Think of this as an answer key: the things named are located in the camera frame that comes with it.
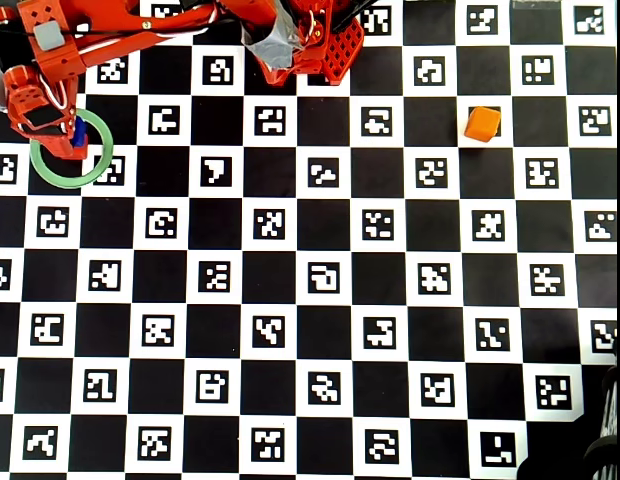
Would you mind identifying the green ring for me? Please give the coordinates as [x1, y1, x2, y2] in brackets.
[29, 107, 115, 190]

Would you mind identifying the blue cube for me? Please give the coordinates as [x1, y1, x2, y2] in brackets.
[71, 116, 90, 150]

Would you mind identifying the black white marker mat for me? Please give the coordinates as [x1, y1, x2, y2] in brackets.
[0, 0, 619, 480]

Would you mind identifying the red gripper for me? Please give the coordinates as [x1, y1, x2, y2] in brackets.
[3, 64, 76, 161]

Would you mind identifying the black flexible tripod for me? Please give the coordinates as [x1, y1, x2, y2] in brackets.
[519, 344, 619, 480]

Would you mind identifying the orange cube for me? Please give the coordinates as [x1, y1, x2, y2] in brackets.
[463, 105, 503, 146]

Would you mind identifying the grey block on arm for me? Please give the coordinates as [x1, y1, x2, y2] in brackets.
[32, 19, 63, 52]

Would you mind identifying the red robot base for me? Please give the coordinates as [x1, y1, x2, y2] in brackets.
[259, 0, 366, 86]

